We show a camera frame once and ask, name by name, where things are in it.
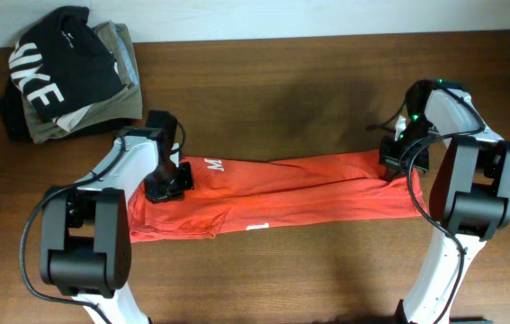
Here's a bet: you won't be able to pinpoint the red orange t-shirt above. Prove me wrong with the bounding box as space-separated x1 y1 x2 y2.
128 150 423 243

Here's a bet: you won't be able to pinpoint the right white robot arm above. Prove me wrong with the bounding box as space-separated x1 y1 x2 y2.
379 79 510 323

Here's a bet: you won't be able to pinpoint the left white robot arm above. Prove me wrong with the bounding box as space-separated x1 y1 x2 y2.
39 111 193 323

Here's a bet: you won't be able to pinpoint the olive folded garment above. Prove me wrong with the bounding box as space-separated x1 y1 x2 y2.
22 21 143 144

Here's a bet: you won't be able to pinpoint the white folded garment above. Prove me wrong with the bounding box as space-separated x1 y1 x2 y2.
52 105 92 132

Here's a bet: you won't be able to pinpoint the light blue folded garment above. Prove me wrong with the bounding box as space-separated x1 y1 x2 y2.
117 35 139 86

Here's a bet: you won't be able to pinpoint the black folded shirt white letters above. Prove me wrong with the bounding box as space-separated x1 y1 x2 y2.
8 6 124 122

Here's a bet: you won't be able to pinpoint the black folded garment bottom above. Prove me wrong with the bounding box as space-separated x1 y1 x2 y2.
0 80 130 142

